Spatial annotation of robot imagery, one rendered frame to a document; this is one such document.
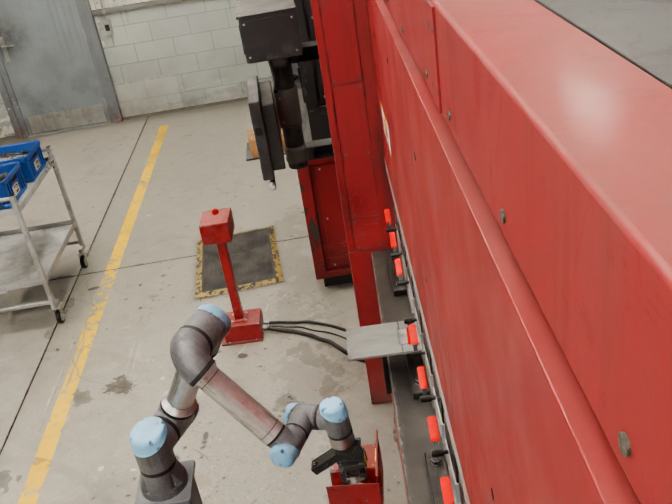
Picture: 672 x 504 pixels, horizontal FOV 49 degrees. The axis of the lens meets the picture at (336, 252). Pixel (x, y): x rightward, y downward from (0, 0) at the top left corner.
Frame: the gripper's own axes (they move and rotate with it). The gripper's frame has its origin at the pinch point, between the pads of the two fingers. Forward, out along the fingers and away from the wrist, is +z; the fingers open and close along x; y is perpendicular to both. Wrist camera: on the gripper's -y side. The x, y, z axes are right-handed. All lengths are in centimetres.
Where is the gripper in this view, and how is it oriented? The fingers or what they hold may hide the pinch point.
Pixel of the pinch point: (350, 491)
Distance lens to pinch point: 240.6
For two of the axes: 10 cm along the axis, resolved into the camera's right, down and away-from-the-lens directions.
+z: 2.2, 8.6, 4.6
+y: 9.7, -1.7, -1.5
